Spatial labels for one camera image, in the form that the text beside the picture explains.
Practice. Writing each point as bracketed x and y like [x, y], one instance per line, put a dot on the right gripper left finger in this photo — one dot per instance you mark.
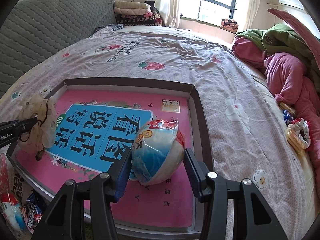
[64, 217]

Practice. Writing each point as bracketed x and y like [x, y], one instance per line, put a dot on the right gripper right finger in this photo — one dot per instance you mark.
[253, 217]

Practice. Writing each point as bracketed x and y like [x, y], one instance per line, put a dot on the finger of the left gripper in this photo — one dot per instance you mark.
[11, 131]

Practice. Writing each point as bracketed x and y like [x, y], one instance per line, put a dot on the blue oreo cookie packet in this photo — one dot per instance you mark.
[33, 210]

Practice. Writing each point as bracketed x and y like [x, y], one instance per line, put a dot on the red white toy egg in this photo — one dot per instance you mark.
[11, 208]

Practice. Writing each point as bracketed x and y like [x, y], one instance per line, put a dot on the blue white toy egg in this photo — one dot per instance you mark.
[157, 152]

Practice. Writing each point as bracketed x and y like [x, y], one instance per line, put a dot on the grey cardboard box tray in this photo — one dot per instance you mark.
[200, 129]

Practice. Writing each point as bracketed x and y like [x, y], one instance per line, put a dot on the pink blue book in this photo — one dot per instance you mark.
[95, 128]

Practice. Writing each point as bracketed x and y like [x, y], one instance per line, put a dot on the pink strawberry bed sheet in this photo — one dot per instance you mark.
[246, 128]

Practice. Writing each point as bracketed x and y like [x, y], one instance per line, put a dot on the snack packets by quilt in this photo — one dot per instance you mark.
[297, 132]

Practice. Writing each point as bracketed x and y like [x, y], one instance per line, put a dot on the grey quilted headboard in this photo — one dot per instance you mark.
[37, 29]

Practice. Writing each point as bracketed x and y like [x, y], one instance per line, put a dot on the pink quilt pile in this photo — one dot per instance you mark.
[287, 77]

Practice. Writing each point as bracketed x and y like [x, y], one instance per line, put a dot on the folded blankets stack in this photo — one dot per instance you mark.
[137, 13]

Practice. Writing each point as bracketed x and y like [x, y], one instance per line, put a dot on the green blanket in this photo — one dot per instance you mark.
[283, 39]

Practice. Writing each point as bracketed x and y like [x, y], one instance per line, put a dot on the patterned bag on sill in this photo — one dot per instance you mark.
[229, 25]

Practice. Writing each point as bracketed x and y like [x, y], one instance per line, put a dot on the left cream curtain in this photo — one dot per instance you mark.
[169, 11]

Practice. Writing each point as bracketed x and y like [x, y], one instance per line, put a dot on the cream curtain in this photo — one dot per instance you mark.
[169, 11]
[251, 12]

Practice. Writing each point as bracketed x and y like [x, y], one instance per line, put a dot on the white air conditioner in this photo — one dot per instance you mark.
[292, 3]

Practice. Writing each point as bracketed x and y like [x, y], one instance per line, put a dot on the right cream curtain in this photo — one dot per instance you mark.
[251, 12]

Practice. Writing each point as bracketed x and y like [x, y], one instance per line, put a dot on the window with dark frame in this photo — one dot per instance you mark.
[209, 11]

